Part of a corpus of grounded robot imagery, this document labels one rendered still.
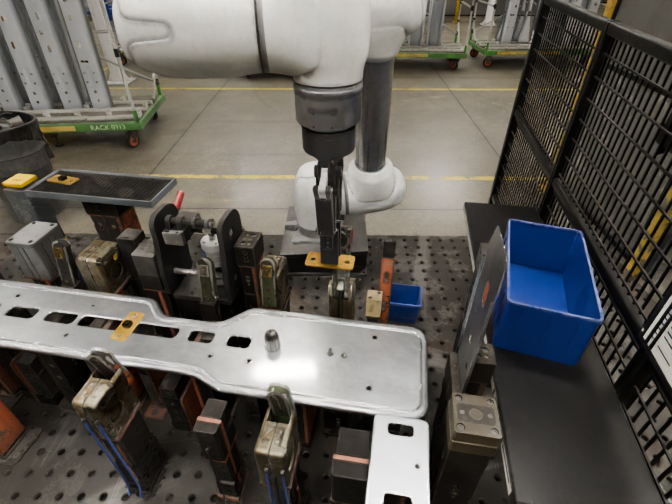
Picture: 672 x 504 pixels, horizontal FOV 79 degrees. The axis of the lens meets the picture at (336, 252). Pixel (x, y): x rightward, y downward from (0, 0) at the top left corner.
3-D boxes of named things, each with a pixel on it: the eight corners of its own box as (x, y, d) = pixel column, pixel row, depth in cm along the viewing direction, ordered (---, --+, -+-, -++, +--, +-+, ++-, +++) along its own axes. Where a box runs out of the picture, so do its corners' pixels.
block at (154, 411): (143, 417, 107) (105, 345, 89) (167, 375, 117) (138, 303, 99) (162, 420, 106) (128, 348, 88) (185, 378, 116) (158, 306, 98)
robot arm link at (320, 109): (284, 87, 49) (288, 135, 53) (358, 90, 48) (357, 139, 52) (301, 69, 56) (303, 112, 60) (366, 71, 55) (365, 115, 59)
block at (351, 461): (323, 540, 85) (320, 479, 68) (332, 484, 93) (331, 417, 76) (368, 549, 83) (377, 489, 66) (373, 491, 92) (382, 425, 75)
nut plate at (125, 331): (125, 341, 88) (123, 338, 88) (109, 339, 89) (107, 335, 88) (146, 314, 95) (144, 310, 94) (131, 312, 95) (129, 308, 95)
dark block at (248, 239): (254, 358, 122) (232, 245, 96) (261, 340, 127) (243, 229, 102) (270, 360, 121) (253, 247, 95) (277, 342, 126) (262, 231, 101)
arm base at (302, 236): (291, 216, 164) (289, 204, 161) (345, 217, 161) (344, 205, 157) (280, 244, 151) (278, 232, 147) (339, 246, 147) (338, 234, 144)
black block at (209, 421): (209, 508, 90) (178, 440, 72) (227, 459, 98) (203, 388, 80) (244, 515, 89) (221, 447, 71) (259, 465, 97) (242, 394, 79)
